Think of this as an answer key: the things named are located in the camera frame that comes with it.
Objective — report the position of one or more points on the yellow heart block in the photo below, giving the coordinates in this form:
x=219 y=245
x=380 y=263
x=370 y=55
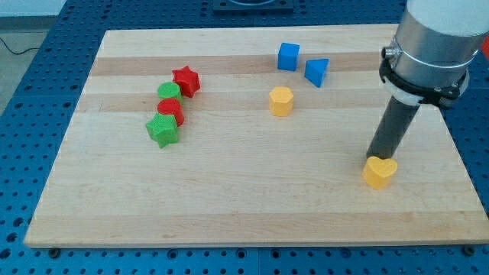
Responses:
x=377 y=172

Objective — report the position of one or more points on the yellow hexagon block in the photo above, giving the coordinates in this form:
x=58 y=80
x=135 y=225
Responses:
x=281 y=101

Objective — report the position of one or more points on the wooden board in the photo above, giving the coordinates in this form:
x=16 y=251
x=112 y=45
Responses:
x=240 y=176

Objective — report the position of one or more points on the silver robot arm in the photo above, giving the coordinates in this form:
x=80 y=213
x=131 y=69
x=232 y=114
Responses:
x=427 y=62

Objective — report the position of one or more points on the blue cube block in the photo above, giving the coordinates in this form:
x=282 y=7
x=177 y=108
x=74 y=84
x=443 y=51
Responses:
x=288 y=56

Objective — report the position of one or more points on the green cylinder block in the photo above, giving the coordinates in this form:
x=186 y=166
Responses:
x=169 y=90

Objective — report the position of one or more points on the blue triangle block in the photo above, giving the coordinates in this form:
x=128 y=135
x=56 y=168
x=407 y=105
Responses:
x=315 y=71

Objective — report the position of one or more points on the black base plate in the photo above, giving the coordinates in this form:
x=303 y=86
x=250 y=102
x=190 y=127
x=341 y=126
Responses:
x=253 y=6

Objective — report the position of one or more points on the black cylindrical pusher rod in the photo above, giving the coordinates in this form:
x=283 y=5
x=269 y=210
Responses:
x=395 y=121

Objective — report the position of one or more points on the green star block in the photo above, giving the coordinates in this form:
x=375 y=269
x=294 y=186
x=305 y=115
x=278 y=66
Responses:
x=163 y=129

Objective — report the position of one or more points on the red star block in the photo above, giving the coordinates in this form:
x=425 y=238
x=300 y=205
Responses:
x=187 y=80

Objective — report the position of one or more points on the red cylinder block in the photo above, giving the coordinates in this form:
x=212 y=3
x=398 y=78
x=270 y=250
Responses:
x=172 y=106

